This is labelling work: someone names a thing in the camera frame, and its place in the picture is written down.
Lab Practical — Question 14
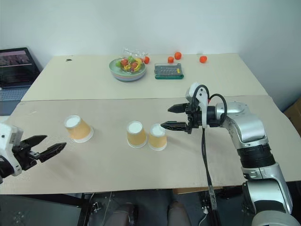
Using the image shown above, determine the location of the dark open laptop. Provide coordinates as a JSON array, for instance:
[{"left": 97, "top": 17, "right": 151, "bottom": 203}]
[{"left": 0, "top": 47, "right": 41, "bottom": 116}]

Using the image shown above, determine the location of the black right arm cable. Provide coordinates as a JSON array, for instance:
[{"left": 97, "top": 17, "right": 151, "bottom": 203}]
[{"left": 190, "top": 85, "right": 228, "bottom": 226}]

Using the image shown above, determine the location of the yellow toy banana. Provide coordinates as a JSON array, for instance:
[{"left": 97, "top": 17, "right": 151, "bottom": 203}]
[{"left": 124, "top": 57, "right": 144, "bottom": 71}]

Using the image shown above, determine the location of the green bowl with candies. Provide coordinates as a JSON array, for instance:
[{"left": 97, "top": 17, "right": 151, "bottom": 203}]
[{"left": 109, "top": 57, "right": 147, "bottom": 77}]

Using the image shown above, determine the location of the clear plastic bag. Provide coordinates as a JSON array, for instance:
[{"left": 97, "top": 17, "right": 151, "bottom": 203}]
[{"left": 124, "top": 47, "right": 149, "bottom": 60}]

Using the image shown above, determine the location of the green screwdriver bit case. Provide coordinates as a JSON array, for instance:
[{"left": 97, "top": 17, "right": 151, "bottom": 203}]
[{"left": 154, "top": 62, "right": 185, "bottom": 81}]

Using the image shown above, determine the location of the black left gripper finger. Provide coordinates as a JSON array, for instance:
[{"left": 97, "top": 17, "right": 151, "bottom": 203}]
[
  {"left": 22, "top": 134, "right": 48, "bottom": 152},
  {"left": 38, "top": 142, "right": 67, "bottom": 163}
]

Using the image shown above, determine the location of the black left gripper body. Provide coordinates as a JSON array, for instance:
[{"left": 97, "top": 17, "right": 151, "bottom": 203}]
[{"left": 12, "top": 140, "right": 40, "bottom": 172}]

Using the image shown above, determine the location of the white cable under table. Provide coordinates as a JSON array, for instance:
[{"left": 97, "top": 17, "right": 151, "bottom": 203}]
[{"left": 196, "top": 206, "right": 209, "bottom": 226}]

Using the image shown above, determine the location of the orange paper cup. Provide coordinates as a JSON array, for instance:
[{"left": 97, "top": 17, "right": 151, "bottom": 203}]
[
  {"left": 148, "top": 123, "right": 168, "bottom": 152},
  {"left": 126, "top": 121, "right": 148, "bottom": 149},
  {"left": 63, "top": 114, "right": 95, "bottom": 144}
]

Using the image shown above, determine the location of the brown cardboard box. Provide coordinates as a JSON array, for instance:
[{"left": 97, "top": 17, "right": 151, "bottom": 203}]
[{"left": 284, "top": 97, "right": 301, "bottom": 134}]

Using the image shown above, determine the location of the corrugated cardboard sheet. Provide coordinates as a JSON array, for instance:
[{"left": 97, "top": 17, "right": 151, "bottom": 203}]
[{"left": 0, "top": 95, "right": 298, "bottom": 196}]

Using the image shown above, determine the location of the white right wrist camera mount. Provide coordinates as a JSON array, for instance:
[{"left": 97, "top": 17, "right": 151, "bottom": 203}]
[{"left": 185, "top": 82, "right": 210, "bottom": 129}]

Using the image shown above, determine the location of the pale blue plate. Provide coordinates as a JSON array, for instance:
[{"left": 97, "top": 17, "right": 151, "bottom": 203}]
[{"left": 111, "top": 70, "right": 146, "bottom": 82}]

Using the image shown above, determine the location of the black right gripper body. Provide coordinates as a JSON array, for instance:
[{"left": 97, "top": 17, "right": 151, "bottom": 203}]
[{"left": 184, "top": 102, "right": 203, "bottom": 135}]

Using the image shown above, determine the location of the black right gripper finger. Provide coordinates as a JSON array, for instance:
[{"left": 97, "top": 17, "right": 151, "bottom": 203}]
[
  {"left": 167, "top": 102, "right": 189, "bottom": 114},
  {"left": 160, "top": 121, "right": 189, "bottom": 133}
]

